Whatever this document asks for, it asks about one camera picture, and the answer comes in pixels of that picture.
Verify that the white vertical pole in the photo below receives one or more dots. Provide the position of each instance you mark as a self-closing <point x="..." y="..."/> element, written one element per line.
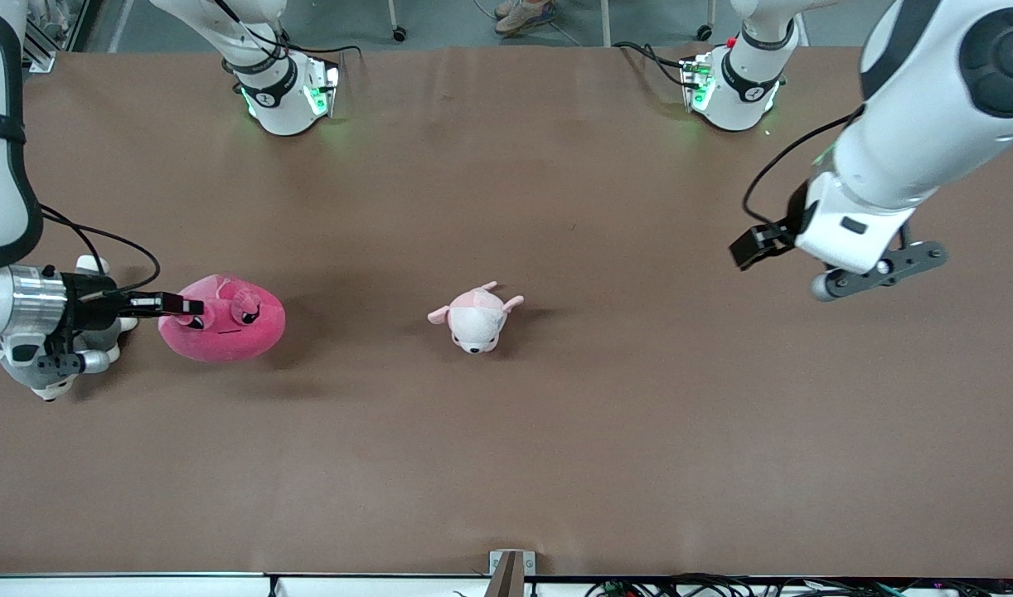
<point x="606" y="25"/>

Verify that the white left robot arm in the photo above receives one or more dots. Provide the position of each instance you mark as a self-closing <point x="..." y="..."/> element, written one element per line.
<point x="913" y="124"/>

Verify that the white table edge rail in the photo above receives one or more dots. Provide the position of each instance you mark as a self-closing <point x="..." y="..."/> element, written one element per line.
<point x="125" y="587"/>

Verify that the aluminium frame profile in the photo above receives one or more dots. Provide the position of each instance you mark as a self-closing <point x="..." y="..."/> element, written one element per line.
<point x="41" y="51"/>

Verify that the white and pink plush puppy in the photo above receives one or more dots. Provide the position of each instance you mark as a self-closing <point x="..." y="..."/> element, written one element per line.
<point x="473" y="323"/>

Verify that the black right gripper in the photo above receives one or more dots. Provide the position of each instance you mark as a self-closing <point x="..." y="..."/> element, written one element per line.
<point x="90" y="302"/>

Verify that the round hot pink plush toy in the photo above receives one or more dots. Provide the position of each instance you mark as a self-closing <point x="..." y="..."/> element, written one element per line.
<point x="241" y="336"/>

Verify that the tan shoe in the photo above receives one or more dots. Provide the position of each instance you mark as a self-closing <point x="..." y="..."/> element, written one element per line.
<point x="527" y="16"/>

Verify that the grey and white plush husky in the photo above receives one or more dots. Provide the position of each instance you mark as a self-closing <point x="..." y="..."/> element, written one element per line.
<point x="46" y="385"/>

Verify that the metal table edge bracket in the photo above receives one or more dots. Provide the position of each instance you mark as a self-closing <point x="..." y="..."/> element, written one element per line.
<point x="511" y="572"/>

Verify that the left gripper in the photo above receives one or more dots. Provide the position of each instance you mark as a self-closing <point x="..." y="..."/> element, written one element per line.
<point x="758" y="242"/>

